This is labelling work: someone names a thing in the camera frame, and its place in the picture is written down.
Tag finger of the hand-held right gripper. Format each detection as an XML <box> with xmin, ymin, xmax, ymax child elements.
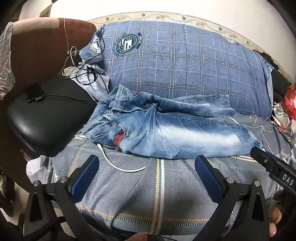
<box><xmin>250</xmin><ymin>146</ymin><xmax>292</xmax><ymax>174</ymax></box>

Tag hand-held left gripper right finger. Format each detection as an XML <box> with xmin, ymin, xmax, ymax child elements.
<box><xmin>195</xmin><ymin>155</ymin><xmax>271</xmax><ymax>241</ymax></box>

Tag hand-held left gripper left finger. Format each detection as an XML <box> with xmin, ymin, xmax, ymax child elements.
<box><xmin>24</xmin><ymin>155</ymin><xmax>102</xmax><ymax>241</ymax></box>

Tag blue denim pants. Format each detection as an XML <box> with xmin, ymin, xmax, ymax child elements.
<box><xmin>82</xmin><ymin>84</ymin><xmax>264</xmax><ymax>160</ymax></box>

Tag person's right hand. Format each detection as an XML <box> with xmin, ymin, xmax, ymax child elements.
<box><xmin>270</xmin><ymin>189</ymin><xmax>287</xmax><ymax>235</ymax></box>

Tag white cloth pile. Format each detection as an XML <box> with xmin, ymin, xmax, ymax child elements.
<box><xmin>272</xmin><ymin>102</ymin><xmax>296</xmax><ymax>138</ymax></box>

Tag pale grey cloth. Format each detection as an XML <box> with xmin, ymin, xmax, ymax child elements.
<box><xmin>26</xmin><ymin>155</ymin><xmax>55</xmax><ymax>185</ymax></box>

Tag grey star printed bed sheet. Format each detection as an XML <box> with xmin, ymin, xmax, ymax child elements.
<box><xmin>26</xmin><ymin>111</ymin><xmax>296</xmax><ymax>241</ymax></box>

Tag red plastic bag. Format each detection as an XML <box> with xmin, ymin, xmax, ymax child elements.
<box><xmin>282</xmin><ymin>86</ymin><xmax>296</xmax><ymax>114</ymax></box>

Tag black phone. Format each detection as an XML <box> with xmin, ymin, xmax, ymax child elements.
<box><xmin>25</xmin><ymin>84</ymin><xmax>46</xmax><ymax>101</ymax></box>

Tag white power strip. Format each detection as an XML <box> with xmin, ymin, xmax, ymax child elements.
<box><xmin>62</xmin><ymin>67</ymin><xmax>78</xmax><ymax>77</ymax></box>

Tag blue plaid pillow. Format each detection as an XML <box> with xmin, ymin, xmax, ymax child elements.
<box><xmin>80</xmin><ymin>20</ymin><xmax>274</xmax><ymax>121</ymax></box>

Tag brown armchair back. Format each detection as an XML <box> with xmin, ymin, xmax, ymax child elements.
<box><xmin>0</xmin><ymin>18</ymin><xmax>96</xmax><ymax>100</ymax></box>

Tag white plastic sheet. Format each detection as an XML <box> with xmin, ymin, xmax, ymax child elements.
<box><xmin>0</xmin><ymin>22</ymin><xmax>16</xmax><ymax>100</ymax></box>

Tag black phone cable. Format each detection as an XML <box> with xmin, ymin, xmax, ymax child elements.
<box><xmin>28</xmin><ymin>94</ymin><xmax>98</xmax><ymax>104</ymax></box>

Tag white looped cable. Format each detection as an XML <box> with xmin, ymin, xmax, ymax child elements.
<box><xmin>67</xmin><ymin>46</ymin><xmax>81</xmax><ymax>70</ymax></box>

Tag tangled black cables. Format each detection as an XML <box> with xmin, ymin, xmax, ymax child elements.
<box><xmin>76</xmin><ymin>32</ymin><xmax>107</xmax><ymax>85</ymax></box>

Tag thin beige cord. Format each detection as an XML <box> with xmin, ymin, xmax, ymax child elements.
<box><xmin>62</xmin><ymin>19</ymin><xmax>70</xmax><ymax>55</ymax></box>

